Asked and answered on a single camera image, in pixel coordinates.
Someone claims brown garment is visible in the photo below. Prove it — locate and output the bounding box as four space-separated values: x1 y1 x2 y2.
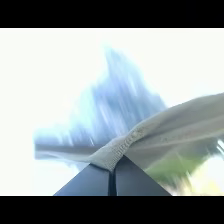
87 92 224 173

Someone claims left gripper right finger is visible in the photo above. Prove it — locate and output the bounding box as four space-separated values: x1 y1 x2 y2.
114 155 172 197

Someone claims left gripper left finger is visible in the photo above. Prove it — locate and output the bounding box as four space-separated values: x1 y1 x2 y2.
54 162 112 197

